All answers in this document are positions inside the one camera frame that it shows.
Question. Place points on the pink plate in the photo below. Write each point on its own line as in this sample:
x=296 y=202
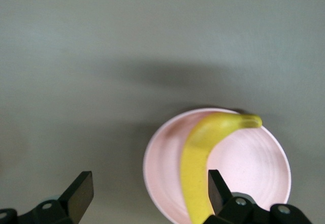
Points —
x=248 y=163

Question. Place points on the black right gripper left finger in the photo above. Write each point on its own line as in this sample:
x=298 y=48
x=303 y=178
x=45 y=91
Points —
x=73 y=201

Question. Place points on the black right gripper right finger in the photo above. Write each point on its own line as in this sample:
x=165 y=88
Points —
x=241 y=211

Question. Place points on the yellow banana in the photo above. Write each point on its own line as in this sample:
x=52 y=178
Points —
x=195 y=163

